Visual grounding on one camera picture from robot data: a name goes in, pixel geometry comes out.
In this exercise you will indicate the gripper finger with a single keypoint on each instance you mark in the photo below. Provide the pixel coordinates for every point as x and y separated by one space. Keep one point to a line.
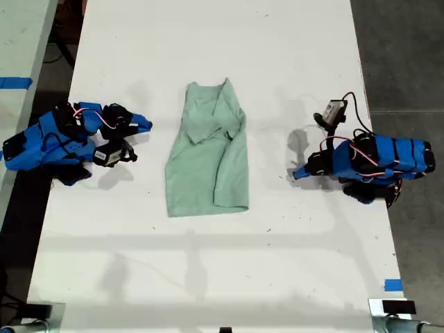
319 162
138 119
303 174
133 128

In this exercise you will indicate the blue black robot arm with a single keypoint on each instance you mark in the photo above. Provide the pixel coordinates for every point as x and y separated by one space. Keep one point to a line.
45 145
399 156

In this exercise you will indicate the pale green T-shirt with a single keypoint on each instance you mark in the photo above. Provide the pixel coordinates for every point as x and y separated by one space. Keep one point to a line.
208 166

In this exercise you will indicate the long blue tape strip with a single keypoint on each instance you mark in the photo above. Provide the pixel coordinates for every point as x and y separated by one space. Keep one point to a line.
15 83

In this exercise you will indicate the white side table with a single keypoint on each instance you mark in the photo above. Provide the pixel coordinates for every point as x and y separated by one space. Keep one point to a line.
17 69

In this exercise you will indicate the small blue tape piece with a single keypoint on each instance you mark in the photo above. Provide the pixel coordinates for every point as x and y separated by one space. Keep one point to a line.
393 284

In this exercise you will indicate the small black box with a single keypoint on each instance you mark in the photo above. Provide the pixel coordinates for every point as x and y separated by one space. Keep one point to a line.
39 309
398 307

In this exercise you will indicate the metal pipe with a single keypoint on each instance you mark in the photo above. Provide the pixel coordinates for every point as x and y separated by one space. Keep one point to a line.
406 326
24 327

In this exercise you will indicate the short black camera stalk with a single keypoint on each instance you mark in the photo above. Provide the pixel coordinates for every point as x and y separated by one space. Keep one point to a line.
131 152
326 125

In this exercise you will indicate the black camera box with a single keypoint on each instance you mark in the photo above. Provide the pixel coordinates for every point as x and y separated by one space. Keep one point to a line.
334 111
109 154

